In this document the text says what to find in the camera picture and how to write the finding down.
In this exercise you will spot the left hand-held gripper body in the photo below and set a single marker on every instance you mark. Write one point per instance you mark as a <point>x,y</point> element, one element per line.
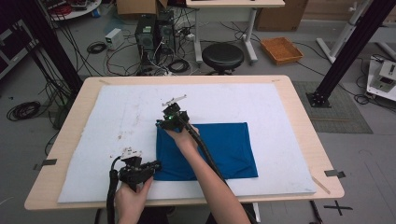
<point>134,172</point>

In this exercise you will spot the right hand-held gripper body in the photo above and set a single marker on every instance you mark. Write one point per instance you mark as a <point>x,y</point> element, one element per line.
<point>174,119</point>

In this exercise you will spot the blue t-shirt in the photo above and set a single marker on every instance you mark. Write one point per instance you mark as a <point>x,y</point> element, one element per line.
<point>230,149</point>

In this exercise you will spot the person's right hand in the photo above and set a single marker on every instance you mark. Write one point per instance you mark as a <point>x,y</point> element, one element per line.
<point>183,137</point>

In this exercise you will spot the person's left hand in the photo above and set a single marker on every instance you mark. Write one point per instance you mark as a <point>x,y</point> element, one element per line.
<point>130,200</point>

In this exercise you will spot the white foam mat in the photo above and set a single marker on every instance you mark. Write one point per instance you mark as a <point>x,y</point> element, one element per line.
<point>218,99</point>

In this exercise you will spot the person's dark clothing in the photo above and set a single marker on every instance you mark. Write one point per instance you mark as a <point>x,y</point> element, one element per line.
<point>155,216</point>

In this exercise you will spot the black round stool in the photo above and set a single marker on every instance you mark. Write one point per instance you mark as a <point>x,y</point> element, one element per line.
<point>223,55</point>

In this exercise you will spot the black computer tower green label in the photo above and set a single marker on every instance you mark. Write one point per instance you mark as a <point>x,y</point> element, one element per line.
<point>145,37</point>

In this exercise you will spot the black tape strip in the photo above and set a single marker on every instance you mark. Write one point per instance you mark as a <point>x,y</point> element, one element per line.
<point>46,162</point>
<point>334,173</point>

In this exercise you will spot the white power supply box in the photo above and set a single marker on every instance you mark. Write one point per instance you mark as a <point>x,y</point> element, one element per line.
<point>114,38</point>

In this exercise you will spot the orange tray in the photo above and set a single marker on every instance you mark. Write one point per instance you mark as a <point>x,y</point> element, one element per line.
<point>281,49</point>

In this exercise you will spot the white desk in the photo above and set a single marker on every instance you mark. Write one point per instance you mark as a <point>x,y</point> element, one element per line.
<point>233,3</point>

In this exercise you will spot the round white table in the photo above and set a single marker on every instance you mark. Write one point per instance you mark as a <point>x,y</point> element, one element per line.
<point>77,11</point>

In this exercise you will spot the closed cardboard box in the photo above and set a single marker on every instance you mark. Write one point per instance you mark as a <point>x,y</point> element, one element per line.
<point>280,18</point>

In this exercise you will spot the thin wooden strip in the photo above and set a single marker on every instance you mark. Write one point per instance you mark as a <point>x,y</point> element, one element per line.
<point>320,185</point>

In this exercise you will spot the grey floor mat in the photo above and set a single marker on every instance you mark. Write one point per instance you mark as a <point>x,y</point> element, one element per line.
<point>339,115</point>

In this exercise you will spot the grey equipment rack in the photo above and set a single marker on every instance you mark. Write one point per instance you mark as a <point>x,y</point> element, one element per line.
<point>14,46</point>

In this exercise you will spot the black tape cross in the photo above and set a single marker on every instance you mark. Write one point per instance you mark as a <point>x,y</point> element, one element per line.
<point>337,207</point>

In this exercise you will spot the white metal stand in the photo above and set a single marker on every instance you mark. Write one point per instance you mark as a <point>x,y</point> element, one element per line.
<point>341,37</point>

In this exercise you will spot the white electronic device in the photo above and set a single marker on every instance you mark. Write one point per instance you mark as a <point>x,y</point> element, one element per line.
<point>384,77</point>

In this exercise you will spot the black frame post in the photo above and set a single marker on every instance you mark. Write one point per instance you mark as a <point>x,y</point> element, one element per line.
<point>49,43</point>
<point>351,49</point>

